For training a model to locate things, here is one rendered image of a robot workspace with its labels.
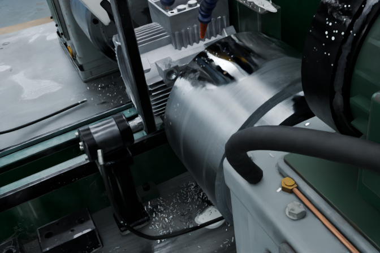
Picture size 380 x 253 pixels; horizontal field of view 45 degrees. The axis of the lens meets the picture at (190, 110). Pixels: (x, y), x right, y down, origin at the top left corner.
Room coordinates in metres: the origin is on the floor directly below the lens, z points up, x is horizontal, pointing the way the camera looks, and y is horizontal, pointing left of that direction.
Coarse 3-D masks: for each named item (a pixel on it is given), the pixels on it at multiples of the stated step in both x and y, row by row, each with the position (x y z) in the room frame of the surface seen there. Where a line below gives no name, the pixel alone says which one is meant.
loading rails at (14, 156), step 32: (64, 128) 0.77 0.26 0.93; (160, 128) 0.73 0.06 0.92; (0, 160) 0.71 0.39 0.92; (32, 160) 0.71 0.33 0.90; (64, 160) 0.73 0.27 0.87; (160, 160) 0.70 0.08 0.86; (0, 192) 0.62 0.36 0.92; (32, 192) 0.61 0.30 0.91; (64, 192) 0.63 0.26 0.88; (96, 192) 0.65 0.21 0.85; (0, 224) 0.58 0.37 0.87; (32, 224) 0.60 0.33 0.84
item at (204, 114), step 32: (256, 32) 0.61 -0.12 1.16; (192, 64) 0.57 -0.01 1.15; (224, 64) 0.53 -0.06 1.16; (256, 64) 0.51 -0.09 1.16; (288, 64) 0.50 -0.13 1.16; (192, 96) 0.52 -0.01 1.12; (224, 96) 0.48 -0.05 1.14; (256, 96) 0.45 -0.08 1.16; (288, 96) 0.44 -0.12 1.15; (192, 128) 0.48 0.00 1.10; (224, 128) 0.44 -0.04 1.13; (192, 160) 0.46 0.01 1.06; (224, 192) 0.41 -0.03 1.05
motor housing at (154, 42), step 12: (156, 24) 0.80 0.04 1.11; (144, 36) 0.76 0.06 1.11; (156, 36) 0.76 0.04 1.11; (168, 36) 0.76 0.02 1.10; (120, 48) 0.82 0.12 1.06; (144, 48) 0.74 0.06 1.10; (156, 48) 0.75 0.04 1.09; (168, 48) 0.75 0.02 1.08; (192, 48) 0.75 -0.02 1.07; (204, 48) 0.75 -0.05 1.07; (120, 60) 0.83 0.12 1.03; (156, 60) 0.73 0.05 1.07; (180, 60) 0.73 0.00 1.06; (120, 72) 0.83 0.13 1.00; (156, 72) 0.71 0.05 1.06; (180, 72) 0.71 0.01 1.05; (156, 84) 0.69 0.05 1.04; (132, 96) 0.81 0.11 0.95; (156, 96) 0.68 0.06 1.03; (168, 96) 0.69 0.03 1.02; (156, 108) 0.68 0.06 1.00
